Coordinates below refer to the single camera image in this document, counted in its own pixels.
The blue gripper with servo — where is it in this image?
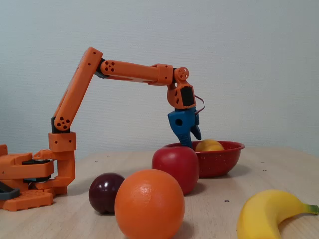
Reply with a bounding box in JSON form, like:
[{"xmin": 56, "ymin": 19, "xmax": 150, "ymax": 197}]
[{"xmin": 167, "ymin": 107, "xmax": 202, "ymax": 149}]

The yellow orange toy peach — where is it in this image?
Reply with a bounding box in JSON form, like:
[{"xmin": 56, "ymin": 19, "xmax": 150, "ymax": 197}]
[{"xmin": 195, "ymin": 139, "xmax": 225, "ymax": 152}]

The orange robot base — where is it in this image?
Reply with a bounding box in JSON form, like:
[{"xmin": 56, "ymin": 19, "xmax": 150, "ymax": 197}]
[{"xmin": 0, "ymin": 144, "xmax": 68, "ymax": 212}]

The red speckled bowl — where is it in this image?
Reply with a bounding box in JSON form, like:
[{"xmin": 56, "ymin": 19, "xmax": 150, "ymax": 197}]
[{"xmin": 163, "ymin": 140, "xmax": 246, "ymax": 179}]

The red toy apple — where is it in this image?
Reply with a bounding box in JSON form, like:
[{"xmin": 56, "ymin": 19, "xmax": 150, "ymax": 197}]
[{"xmin": 152, "ymin": 146, "xmax": 200, "ymax": 196}]

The toy orange fruit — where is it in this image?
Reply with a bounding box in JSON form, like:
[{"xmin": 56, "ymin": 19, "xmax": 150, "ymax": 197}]
[{"xmin": 114, "ymin": 169, "xmax": 186, "ymax": 239}]

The dark purple toy plum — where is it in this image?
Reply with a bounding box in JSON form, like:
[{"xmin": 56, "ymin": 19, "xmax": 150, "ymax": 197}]
[{"xmin": 88, "ymin": 172, "xmax": 126, "ymax": 215}]

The yellow toy banana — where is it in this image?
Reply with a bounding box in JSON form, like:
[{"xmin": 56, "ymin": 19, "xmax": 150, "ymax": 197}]
[{"xmin": 237, "ymin": 189, "xmax": 319, "ymax": 239}]

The black table clamp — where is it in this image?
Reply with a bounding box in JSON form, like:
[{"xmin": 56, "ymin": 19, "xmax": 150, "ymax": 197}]
[{"xmin": 0, "ymin": 181, "xmax": 20, "ymax": 201}]

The red white black servo cable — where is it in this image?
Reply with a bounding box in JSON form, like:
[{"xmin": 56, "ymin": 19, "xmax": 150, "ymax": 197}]
[{"xmin": 193, "ymin": 94, "xmax": 206, "ymax": 116}]

